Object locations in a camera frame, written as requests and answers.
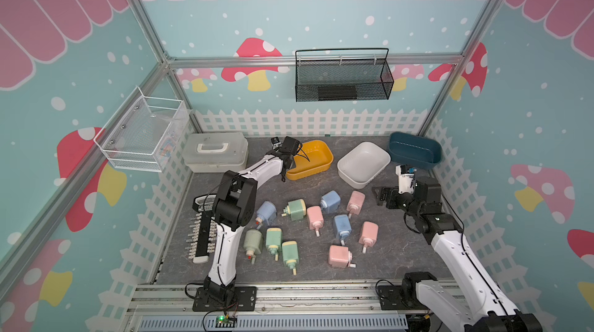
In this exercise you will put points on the green sharpener middle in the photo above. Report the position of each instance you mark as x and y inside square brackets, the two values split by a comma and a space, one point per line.
[273, 241]

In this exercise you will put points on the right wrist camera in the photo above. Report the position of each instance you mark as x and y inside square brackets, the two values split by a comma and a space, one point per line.
[406, 178]

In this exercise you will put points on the yellow storage box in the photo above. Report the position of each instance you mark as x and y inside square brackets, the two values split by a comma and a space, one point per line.
[315, 158]

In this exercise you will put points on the green circuit board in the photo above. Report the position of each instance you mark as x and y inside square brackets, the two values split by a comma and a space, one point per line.
[226, 321]

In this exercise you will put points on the black tool rack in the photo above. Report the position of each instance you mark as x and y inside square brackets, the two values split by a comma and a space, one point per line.
[203, 230]

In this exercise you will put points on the pink sharpener upper right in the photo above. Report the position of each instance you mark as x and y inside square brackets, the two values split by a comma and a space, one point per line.
[355, 203]

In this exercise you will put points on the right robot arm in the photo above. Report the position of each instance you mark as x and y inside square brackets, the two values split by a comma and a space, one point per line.
[487, 308]

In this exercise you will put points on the pink sharpener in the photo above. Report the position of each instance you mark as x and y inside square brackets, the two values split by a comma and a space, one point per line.
[315, 219]
[368, 235]
[355, 203]
[340, 257]

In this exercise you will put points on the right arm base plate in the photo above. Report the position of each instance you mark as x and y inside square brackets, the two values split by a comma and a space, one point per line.
[395, 298]

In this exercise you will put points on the pink sharpener bottom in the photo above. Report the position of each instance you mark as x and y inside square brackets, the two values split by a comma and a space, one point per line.
[340, 257]

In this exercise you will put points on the black wire mesh basket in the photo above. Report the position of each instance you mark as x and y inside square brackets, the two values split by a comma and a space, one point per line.
[355, 74]

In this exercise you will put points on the blue sharpener center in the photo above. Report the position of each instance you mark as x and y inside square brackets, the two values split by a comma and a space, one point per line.
[342, 228]

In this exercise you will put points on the aluminium rail frame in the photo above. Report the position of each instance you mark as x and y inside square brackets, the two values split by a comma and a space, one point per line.
[309, 306]

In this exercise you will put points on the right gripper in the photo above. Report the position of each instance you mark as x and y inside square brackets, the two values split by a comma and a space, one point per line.
[394, 194]

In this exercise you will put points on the pale green sharpener left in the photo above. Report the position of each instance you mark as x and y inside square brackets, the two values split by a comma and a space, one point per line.
[253, 243]

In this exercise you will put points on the blue sharpener upper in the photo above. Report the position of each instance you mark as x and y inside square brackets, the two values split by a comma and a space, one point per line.
[330, 202]

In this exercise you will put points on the pink sharpener center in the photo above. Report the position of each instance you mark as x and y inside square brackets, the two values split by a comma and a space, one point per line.
[315, 219]

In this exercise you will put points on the white wire mesh basket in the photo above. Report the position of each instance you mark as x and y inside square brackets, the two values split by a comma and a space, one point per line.
[144, 132]

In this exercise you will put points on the teal storage box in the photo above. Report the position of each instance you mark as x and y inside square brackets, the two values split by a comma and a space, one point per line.
[419, 152]

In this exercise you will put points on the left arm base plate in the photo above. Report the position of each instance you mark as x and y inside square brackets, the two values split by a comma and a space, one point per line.
[235, 299]

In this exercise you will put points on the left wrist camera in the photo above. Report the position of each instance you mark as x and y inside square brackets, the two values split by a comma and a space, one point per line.
[275, 141]

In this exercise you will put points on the translucent lidded case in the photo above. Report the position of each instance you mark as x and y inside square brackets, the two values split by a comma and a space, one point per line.
[216, 152]

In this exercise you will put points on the green sharpener upper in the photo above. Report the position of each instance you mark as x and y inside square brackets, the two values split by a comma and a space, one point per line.
[296, 210]

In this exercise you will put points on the green sharpener bottom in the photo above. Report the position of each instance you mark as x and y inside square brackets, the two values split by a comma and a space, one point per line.
[290, 255]

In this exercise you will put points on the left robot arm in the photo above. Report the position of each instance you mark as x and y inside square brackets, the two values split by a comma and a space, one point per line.
[234, 207]

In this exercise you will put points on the blue sharpener left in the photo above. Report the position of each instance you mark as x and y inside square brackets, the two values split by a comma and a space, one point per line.
[266, 214]

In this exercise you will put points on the white storage box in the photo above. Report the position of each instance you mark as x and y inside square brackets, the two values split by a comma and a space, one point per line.
[363, 164]

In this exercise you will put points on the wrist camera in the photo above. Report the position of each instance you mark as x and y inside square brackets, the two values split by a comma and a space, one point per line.
[275, 141]
[406, 178]

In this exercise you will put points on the blue sharpener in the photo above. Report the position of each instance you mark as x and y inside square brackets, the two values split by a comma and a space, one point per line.
[266, 214]
[330, 202]
[342, 228]

